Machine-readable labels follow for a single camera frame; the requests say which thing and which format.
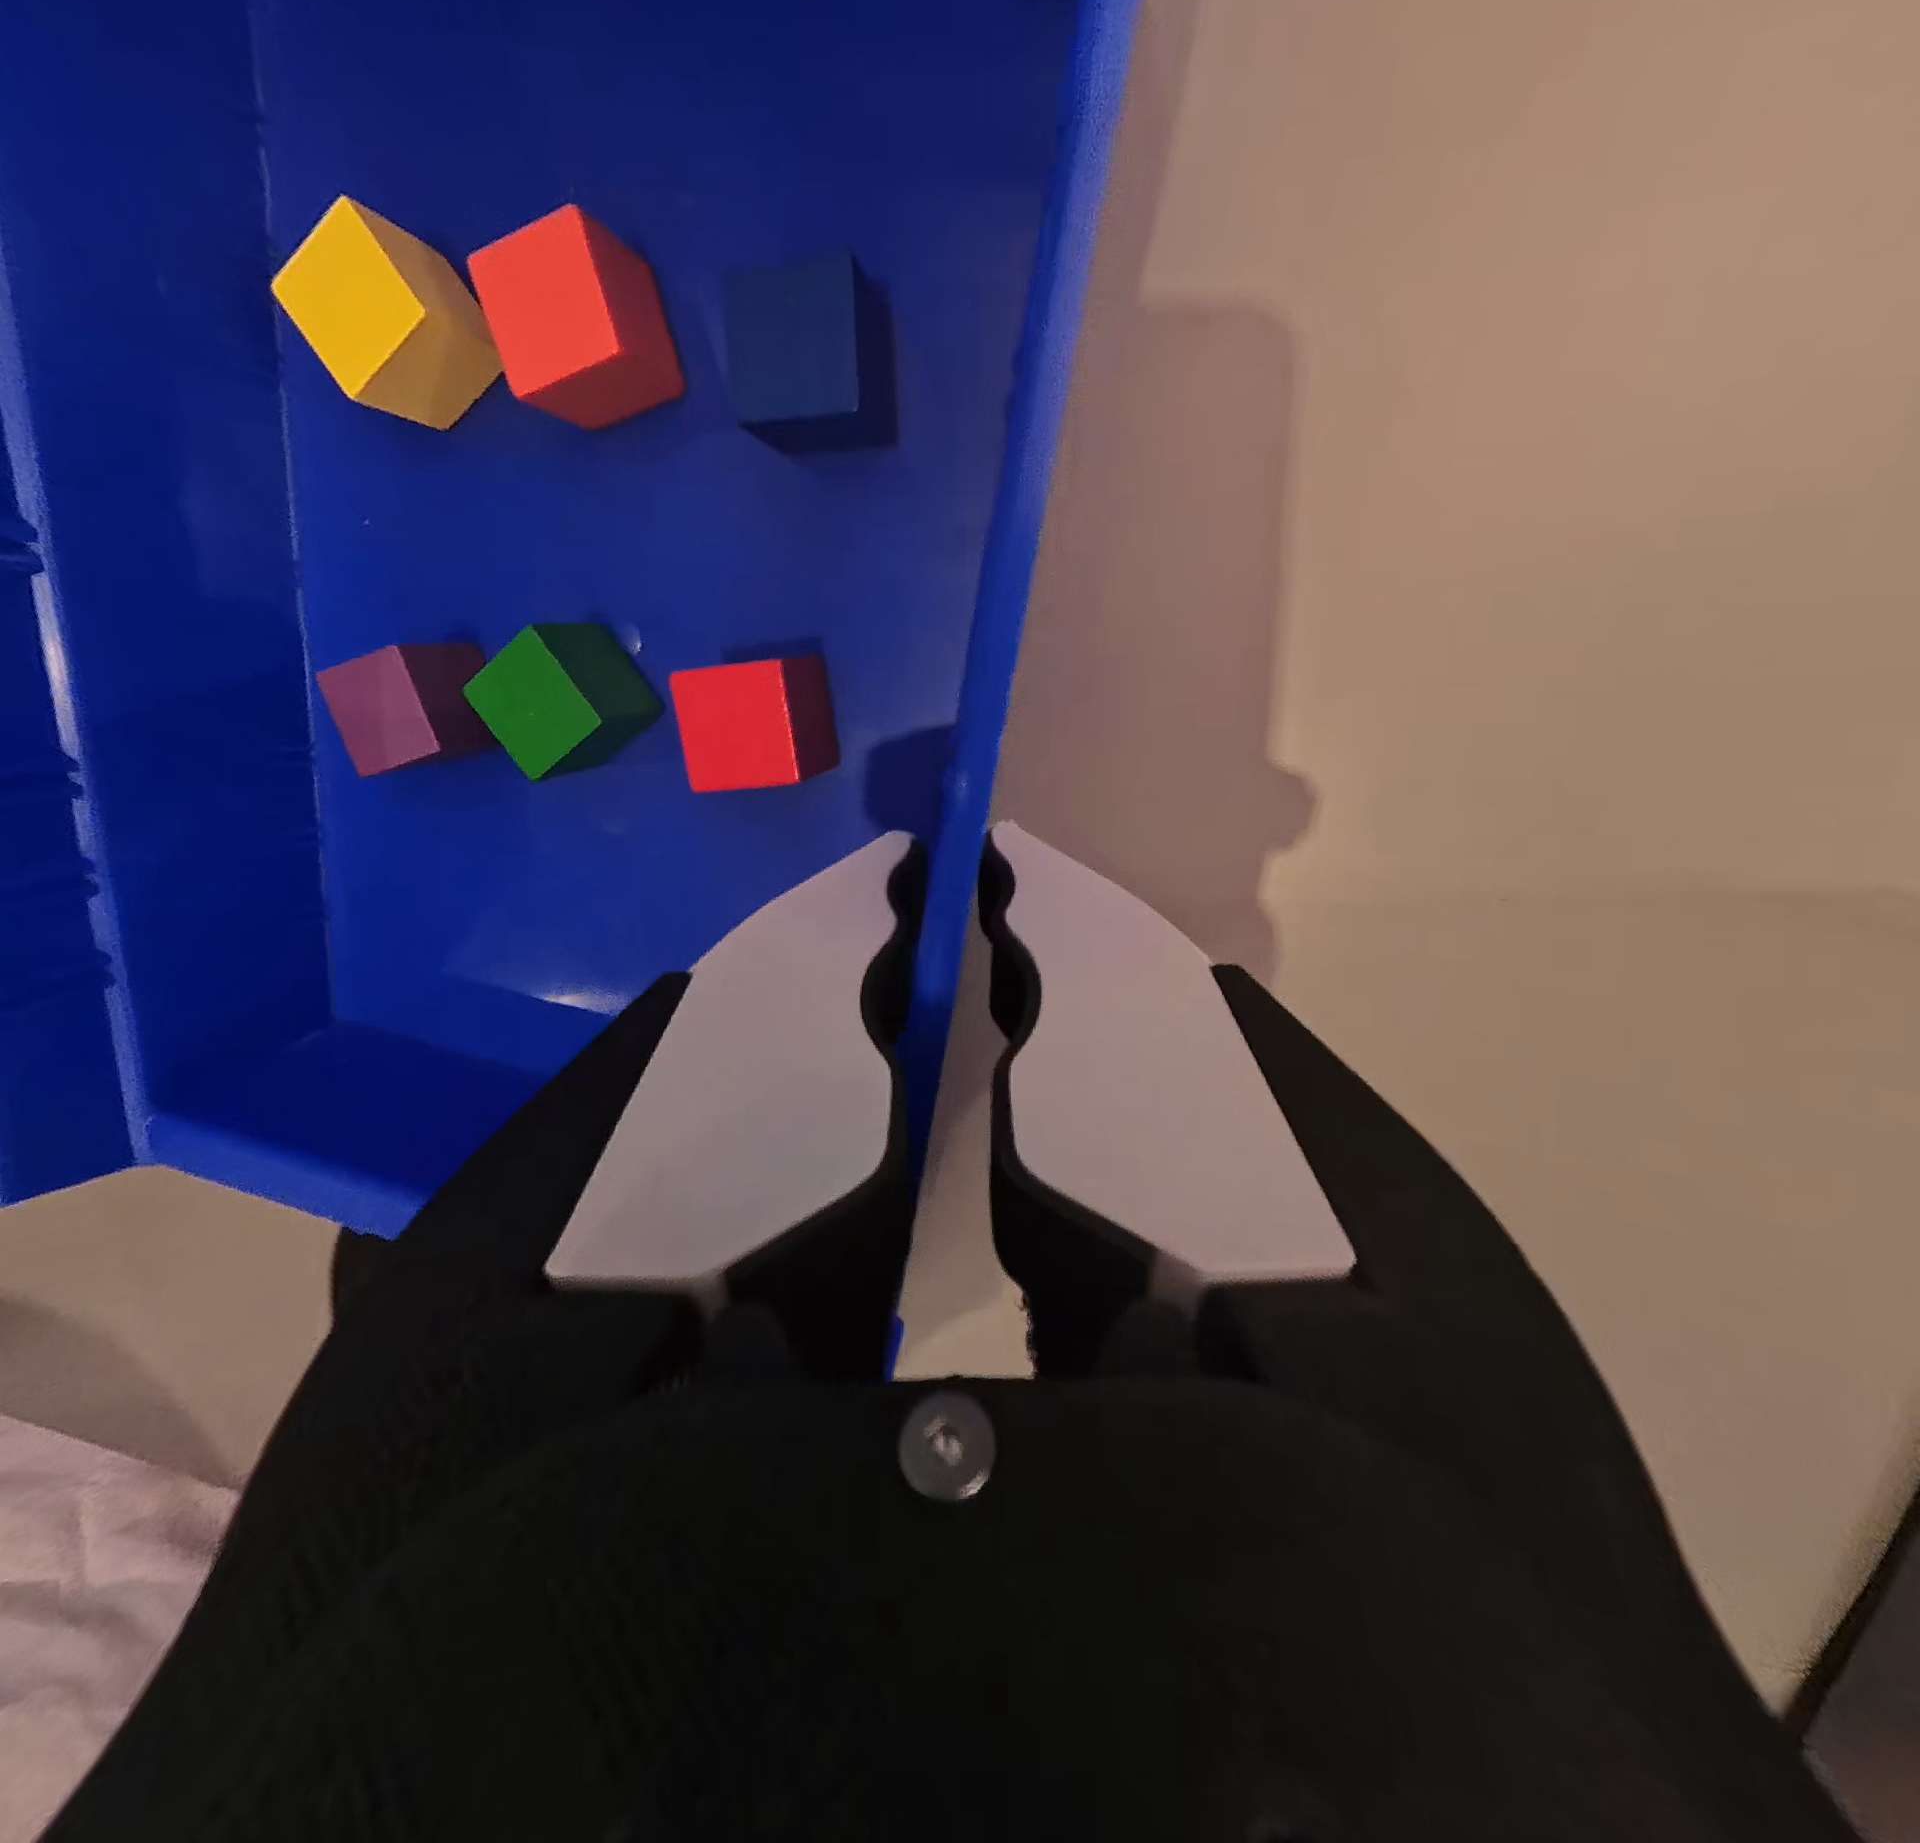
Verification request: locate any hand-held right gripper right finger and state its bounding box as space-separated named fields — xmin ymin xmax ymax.
xmin=977 ymin=821 xmax=1361 ymax=1334

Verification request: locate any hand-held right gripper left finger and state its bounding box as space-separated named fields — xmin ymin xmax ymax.
xmin=542 ymin=830 xmax=919 ymax=1319

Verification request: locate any red wooden cube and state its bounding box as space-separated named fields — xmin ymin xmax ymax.
xmin=667 ymin=650 xmax=843 ymax=794

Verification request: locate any green wooden cube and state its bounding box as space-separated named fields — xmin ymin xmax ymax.
xmin=460 ymin=619 xmax=667 ymax=784

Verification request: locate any purple wooden cube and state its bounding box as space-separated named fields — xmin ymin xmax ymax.
xmin=316 ymin=640 xmax=500 ymax=779

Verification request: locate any blue wooden cube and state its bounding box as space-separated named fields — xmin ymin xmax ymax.
xmin=723 ymin=253 xmax=900 ymax=455

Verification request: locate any orange wooden cube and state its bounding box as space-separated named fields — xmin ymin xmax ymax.
xmin=465 ymin=201 xmax=687 ymax=432

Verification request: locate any yellow wooden cube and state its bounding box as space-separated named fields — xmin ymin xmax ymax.
xmin=270 ymin=192 xmax=505 ymax=432

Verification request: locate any blue plastic bin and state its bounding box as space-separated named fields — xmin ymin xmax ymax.
xmin=0 ymin=0 xmax=1157 ymax=1382

